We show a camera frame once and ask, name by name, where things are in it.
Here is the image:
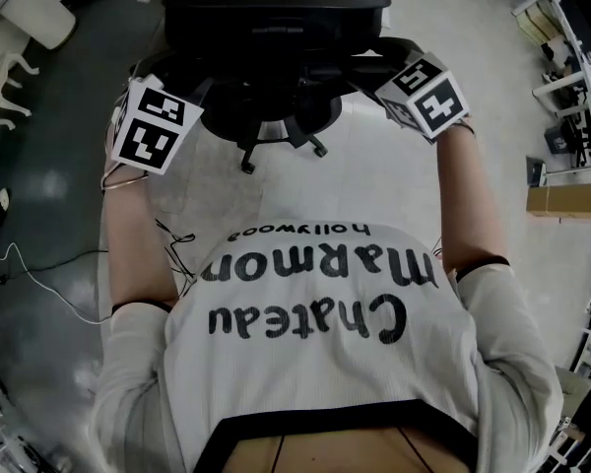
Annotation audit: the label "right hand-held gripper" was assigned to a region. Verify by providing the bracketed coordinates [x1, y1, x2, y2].
[373, 49, 474, 145]

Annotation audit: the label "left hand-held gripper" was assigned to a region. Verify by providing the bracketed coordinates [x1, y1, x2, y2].
[108, 72, 206, 176]

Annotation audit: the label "black office chair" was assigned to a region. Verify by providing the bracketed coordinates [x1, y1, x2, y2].
[130, 0, 429, 175]

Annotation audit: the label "person's right forearm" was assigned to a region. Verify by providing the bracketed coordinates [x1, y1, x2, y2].
[434, 115, 512, 281]

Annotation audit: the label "person's left forearm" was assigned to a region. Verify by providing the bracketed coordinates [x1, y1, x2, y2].
[100, 165, 179, 313]

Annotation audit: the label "dark box with white label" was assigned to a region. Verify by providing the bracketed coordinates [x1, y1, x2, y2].
[543, 127, 571, 157]

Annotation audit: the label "stacked beige cartons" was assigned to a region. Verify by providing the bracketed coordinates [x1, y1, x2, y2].
[515, 4, 563, 44]

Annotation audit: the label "cream plastic stool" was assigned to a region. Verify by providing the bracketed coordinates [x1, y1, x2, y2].
[0, 50, 41, 131]

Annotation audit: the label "long white workbench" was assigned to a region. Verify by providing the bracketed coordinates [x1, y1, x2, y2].
[510, 0, 591, 177]

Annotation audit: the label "cardboard box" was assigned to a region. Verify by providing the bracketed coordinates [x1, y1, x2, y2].
[525, 181, 591, 222]

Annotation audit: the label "white cylindrical bin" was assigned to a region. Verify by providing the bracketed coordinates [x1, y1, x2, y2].
[0, 0, 78, 51]

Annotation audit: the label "white printed shirt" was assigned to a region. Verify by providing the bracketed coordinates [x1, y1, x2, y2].
[91, 221, 566, 473]

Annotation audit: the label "person's chest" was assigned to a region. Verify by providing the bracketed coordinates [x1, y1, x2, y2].
[225, 426, 463, 473]

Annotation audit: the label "thin metal bracelet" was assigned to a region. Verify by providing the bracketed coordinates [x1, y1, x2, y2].
[101, 173, 148, 192]

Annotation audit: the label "black floor cable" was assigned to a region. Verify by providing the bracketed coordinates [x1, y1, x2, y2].
[3, 248, 110, 284]

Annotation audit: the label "white floor cable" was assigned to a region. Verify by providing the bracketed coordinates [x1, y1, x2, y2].
[0, 240, 113, 326]

